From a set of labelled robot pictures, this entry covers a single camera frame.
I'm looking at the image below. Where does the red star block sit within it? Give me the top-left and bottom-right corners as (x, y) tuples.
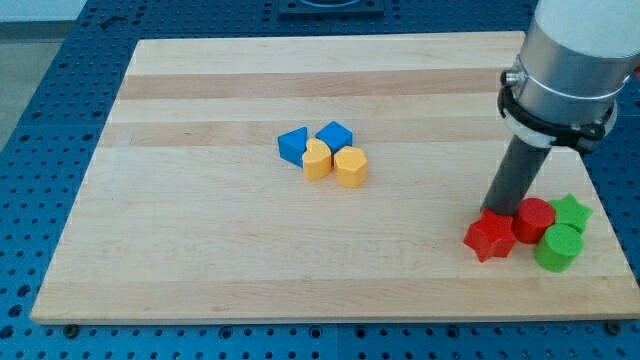
(464, 209), (517, 262)

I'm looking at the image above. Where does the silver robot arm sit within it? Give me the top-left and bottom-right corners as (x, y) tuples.
(498, 0), (639, 152)

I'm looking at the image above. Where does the green star block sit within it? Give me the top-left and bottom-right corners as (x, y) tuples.
(549, 194), (593, 234)

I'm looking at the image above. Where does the yellow heart block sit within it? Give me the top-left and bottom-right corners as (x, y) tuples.
(302, 138), (332, 181)

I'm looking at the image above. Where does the yellow hexagon block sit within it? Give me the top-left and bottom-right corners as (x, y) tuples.
(334, 146), (368, 188)

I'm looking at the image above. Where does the blue pentagon block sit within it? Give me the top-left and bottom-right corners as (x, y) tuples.
(277, 127), (308, 168)

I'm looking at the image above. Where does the blue cube block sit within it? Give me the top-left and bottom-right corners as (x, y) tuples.
(315, 121), (353, 154)

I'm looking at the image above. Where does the wooden board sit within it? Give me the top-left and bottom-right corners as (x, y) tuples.
(31, 32), (639, 325)

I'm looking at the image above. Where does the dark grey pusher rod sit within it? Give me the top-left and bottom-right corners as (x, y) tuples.
(481, 136), (550, 216)

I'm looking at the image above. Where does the red cylinder block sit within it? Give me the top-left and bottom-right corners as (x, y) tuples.
(512, 198), (556, 244)

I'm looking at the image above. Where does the green cylinder block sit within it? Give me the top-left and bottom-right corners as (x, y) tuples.
(534, 224), (584, 273)

